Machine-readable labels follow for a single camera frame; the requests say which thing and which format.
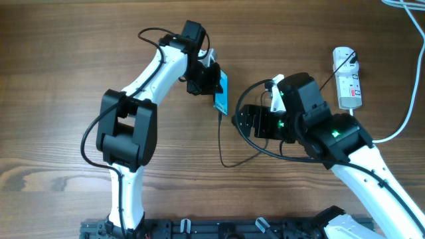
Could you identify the white power strip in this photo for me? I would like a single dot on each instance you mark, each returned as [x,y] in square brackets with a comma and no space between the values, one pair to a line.
[348,87]

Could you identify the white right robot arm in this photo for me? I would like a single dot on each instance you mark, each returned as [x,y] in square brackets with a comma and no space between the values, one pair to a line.
[341,144]

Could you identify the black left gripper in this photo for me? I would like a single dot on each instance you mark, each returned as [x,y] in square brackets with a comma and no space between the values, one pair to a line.
[210,86]

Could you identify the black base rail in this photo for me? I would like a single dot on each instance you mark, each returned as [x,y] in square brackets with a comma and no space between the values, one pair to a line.
[284,228]

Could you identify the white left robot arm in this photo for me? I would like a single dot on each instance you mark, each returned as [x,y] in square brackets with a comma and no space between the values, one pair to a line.
[127,123]

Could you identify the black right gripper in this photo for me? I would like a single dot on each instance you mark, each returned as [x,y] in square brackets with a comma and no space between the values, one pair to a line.
[263,113]

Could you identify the white charger adapter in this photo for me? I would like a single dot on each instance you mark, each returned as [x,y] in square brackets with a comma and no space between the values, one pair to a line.
[346,67]

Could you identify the blue screen smartphone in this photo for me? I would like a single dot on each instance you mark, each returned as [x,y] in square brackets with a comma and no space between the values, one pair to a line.
[221,99]

